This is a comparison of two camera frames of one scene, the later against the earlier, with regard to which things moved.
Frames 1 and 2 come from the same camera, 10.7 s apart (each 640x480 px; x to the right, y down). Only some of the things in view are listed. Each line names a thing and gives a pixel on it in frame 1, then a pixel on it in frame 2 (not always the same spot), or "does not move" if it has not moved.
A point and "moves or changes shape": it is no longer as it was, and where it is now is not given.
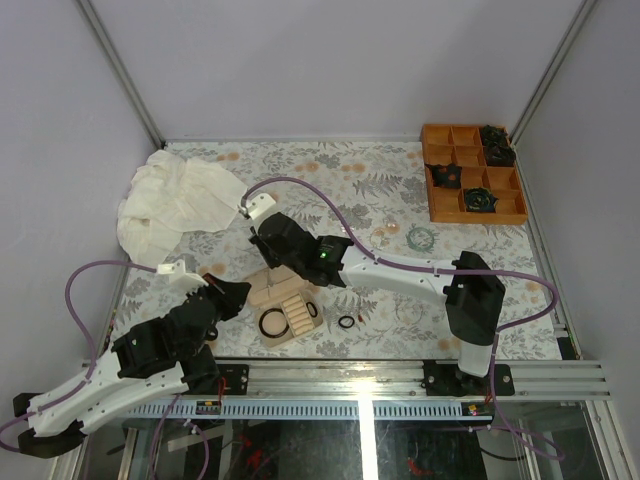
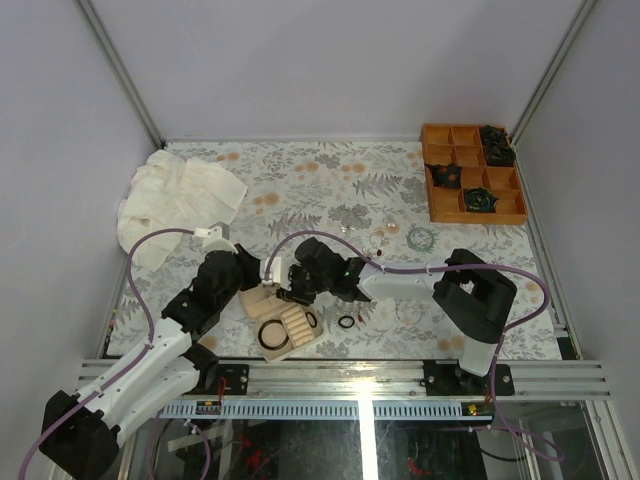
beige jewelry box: (286, 305) moves or changes shape
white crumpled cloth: (169, 196) does not move
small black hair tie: (343, 317) does not move
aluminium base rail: (374, 391) does not move
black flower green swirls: (480, 199) does not move
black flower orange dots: (445, 175) does not move
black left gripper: (231, 295) to (251, 264)
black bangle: (263, 330) to (260, 337)
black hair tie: (315, 309) to (314, 319)
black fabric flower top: (493, 134) does not move
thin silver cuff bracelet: (411, 305) does not move
